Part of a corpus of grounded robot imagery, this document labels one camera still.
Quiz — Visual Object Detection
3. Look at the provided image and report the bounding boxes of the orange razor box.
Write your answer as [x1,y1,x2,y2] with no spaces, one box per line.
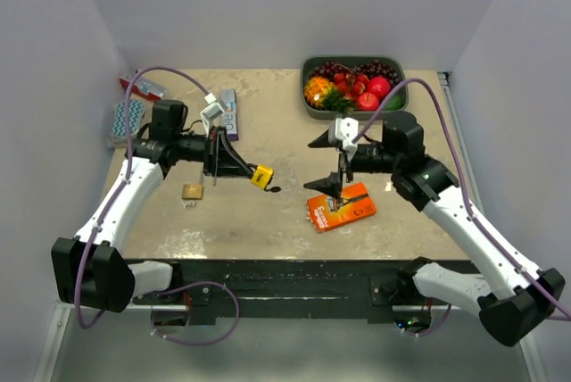
[306,182,377,233]

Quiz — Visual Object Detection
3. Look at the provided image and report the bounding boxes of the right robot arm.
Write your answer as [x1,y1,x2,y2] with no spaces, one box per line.
[305,112,566,346]

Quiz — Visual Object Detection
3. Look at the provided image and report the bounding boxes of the red strawberries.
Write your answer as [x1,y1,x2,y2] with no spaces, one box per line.
[334,72,369,100]

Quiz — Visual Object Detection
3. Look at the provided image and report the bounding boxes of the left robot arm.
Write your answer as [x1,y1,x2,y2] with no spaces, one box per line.
[51,100,253,312]

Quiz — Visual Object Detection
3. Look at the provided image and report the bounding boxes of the purple toothpaste box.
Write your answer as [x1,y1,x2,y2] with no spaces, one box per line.
[220,88,239,141]

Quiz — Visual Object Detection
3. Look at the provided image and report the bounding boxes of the brass padlock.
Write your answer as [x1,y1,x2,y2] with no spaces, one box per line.
[181,175,206,201]

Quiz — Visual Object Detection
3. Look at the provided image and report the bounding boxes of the red apple back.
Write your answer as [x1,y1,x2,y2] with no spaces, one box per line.
[367,76,392,100]

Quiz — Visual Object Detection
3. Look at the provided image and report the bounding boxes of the purple cable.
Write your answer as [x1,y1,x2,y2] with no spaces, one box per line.
[72,66,242,347]
[354,78,571,338]

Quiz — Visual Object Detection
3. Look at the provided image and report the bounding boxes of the black base frame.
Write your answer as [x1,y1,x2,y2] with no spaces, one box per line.
[128,258,451,325]

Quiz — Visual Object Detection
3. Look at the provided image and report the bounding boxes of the grey fruit tray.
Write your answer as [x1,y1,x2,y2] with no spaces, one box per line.
[300,54,408,120]

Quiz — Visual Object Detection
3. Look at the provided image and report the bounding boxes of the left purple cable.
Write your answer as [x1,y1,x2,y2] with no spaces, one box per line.
[72,66,242,347]

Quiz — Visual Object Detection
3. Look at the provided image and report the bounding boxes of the dark grapes bunch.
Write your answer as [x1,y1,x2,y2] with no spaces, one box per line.
[309,60,402,86]

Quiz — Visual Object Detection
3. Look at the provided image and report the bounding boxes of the yellow padlock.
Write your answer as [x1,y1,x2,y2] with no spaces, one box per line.
[250,165,274,190]

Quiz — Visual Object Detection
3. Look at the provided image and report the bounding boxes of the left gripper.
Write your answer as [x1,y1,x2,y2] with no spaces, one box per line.
[174,126,252,178]

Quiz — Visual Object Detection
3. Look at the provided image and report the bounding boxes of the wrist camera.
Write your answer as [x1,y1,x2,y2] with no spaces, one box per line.
[200,93,227,134]
[327,117,359,159]

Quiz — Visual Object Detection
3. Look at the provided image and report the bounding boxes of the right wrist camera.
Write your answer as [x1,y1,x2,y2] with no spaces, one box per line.
[327,117,359,159]

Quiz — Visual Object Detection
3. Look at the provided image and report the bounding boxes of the red toothpaste box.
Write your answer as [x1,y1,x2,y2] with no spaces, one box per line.
[119,73,169,101]

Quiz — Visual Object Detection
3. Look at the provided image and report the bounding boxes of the red apple front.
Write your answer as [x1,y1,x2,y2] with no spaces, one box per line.
[355,92,380,112]

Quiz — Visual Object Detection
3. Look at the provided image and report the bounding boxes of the red apple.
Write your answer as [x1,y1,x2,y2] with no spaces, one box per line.
[367,76,392,100]
[355,92,380,112]

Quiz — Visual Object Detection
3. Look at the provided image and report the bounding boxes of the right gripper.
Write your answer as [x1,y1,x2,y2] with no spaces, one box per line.
[304,128,401,197]

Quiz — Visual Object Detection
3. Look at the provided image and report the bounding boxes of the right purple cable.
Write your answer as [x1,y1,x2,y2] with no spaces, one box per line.
[354,78,571,338]

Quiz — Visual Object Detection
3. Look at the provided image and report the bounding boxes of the orange pineapple toy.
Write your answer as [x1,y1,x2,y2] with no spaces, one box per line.
[303,76,335,110]

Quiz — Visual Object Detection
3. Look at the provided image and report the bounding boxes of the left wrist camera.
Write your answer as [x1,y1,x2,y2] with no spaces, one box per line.
[200,93,227,134]

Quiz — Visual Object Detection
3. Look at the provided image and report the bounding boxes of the blue zigzag sponge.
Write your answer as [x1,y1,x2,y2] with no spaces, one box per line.
[107,100,147,148]

